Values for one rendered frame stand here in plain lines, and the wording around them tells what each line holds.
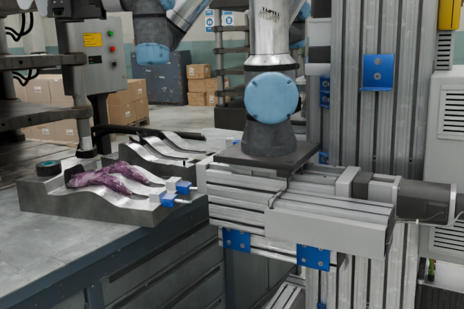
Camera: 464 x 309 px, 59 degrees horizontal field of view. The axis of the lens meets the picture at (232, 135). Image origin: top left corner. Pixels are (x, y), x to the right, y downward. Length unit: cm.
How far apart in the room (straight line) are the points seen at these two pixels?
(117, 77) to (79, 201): 111
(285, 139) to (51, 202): 78
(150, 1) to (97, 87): 137
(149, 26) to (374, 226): 63
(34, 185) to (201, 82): 705
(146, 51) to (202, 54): 780
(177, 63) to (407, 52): 749
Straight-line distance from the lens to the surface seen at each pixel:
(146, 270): 144
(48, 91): 560
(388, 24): 112
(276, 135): 105
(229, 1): 552
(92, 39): 226
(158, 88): 874
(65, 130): 554
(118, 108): 616
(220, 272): 178
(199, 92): 839
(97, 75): 227
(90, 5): 99
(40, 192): 146
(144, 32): 93
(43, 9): 109
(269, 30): 89
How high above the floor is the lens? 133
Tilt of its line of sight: 13 degrees down
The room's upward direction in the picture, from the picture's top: 2 degrees counter-clockwise
